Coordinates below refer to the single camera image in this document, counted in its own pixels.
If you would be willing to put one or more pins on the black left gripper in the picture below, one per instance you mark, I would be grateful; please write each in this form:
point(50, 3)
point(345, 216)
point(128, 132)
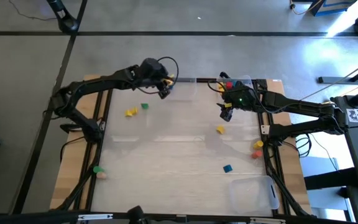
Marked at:
point(162, 85)

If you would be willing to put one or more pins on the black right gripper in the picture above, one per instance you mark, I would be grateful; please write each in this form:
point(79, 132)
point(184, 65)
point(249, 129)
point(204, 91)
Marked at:
point(228, 108)

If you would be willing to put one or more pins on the blue cylinder block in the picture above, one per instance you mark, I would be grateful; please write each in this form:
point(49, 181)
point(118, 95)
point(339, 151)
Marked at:
point(171, 86)

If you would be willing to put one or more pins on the red cube block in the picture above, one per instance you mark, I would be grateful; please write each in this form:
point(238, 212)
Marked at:
point(229, 85)

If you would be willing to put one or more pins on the blue cube block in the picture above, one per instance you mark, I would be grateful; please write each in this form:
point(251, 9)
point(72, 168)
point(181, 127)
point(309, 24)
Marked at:
point(235, 82)
point(227, 169)

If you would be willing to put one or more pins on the orange cylinder block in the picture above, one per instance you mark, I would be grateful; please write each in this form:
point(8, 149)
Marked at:
point(256, 154)

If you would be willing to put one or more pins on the green cylinder block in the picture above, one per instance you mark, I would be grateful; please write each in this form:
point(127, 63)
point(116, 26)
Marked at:
point(97, 169)

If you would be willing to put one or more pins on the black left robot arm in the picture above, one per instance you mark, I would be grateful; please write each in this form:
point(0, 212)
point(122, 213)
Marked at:
point(98, 82)

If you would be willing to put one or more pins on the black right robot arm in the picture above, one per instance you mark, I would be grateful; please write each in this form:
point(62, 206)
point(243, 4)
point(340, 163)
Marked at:
point(291, 104)

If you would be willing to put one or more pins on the yellow triangle block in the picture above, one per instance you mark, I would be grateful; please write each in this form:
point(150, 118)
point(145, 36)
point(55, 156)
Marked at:
point(128, 114)
point(220, 129)

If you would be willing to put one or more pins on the clear plastic bin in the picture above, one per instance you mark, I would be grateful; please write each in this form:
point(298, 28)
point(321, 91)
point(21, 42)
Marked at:
point(250, 196)
point(183, 93)
point(244, 80)

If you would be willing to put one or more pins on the white mounting plate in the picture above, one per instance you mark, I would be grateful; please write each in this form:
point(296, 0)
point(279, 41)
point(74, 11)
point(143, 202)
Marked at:
point(265, 130)
point(102, 126)

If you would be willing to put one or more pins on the black clamp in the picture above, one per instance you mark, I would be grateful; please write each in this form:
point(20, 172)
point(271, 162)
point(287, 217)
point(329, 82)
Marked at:
point(224, 74)

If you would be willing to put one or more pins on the black floor stand leg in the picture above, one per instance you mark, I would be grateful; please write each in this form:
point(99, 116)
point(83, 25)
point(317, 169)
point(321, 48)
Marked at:
point(337, 80)

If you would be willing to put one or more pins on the black floor stand base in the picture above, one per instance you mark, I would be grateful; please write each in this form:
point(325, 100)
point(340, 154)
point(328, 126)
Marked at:
point(67, 23)

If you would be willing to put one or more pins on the blue and white box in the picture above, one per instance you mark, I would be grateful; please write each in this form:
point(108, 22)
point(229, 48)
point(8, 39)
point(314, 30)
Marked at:
point(337, 4)

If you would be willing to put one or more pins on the black metal table frame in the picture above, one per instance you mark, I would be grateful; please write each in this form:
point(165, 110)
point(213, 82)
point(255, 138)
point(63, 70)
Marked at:
point(204, 80)

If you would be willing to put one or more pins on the silver bracket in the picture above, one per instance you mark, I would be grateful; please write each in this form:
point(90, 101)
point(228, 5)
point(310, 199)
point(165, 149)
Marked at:
point(266, 221)
point(95, 216)

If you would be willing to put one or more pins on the black rig frame bar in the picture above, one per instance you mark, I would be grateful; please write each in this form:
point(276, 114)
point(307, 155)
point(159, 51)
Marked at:
point(42, 217)

